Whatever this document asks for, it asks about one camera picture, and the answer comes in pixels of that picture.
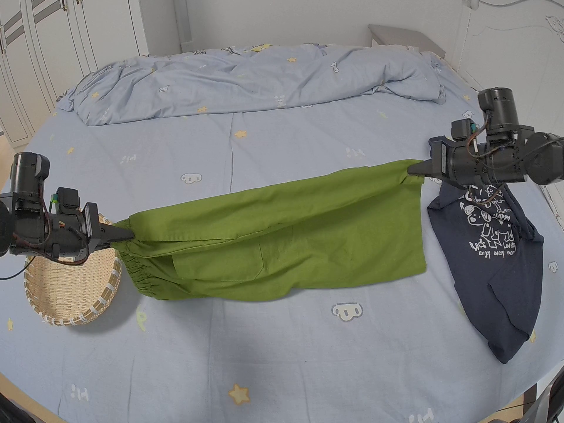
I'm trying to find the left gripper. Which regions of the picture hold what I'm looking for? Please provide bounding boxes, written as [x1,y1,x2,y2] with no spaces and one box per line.
[51,202,101,263]

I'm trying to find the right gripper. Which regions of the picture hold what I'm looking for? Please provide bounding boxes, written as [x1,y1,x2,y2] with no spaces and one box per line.
[429,136,482,185]

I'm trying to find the green shorts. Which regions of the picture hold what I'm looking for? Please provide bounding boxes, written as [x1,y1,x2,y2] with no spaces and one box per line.
[112,159,428,302]

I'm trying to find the round woven basket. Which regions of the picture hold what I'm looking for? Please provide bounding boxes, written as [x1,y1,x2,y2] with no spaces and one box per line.
[23,212,122,326]

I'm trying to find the bed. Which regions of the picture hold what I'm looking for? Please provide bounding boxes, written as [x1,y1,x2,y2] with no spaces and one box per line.
[0,0,564,423]

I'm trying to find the dark blue printed T-shirt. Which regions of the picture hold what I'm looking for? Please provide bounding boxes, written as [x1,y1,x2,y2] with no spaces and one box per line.
[427,178,545,365]

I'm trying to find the grey bedside table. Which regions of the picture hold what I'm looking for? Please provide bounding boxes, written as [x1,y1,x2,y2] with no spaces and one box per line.
[368,24,447,56]

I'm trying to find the white wardrobe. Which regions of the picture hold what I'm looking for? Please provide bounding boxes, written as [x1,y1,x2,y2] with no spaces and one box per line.
[0,0,149,155]

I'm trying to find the pale blue quilt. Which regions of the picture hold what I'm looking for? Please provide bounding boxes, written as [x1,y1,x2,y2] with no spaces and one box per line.
[56,41,446,126]

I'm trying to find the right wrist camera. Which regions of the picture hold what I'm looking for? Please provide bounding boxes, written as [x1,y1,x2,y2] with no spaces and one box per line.
[451,119,479,143]

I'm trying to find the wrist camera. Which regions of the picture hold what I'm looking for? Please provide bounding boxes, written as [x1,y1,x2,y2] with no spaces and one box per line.
[451,119,479,143]
[52,188,83,221]

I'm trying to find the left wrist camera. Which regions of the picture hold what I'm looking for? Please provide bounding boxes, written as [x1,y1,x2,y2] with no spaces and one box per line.
[52,188,83,221]

